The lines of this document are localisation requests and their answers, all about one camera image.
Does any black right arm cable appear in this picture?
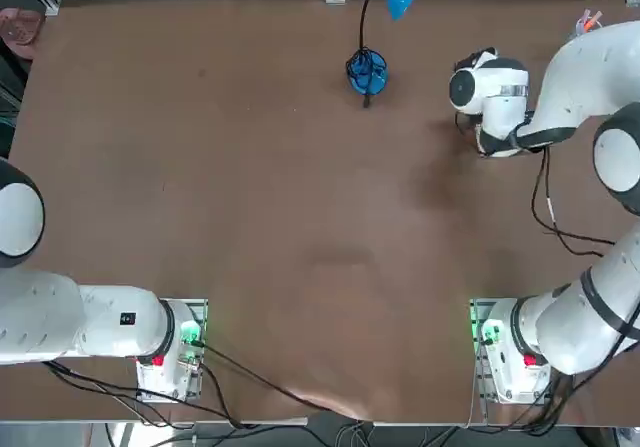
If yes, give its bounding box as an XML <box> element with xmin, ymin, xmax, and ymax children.
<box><xmin>530</xmin><ymin>144</ymin><xmax>619</xmax><ymax>259</ymax></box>

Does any pink perforated plastic stool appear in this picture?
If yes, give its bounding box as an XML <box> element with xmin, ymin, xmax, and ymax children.
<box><xmin>0</xmin><ymin>8</ymin><xmax>46</xmax><ymax>47</ymax></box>

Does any black left arm base cable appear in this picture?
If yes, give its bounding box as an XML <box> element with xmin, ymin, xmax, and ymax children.
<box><xmin>197</xmin><ymin>340</ymin><xmax>374</xmax><ymax>422</ymax></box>

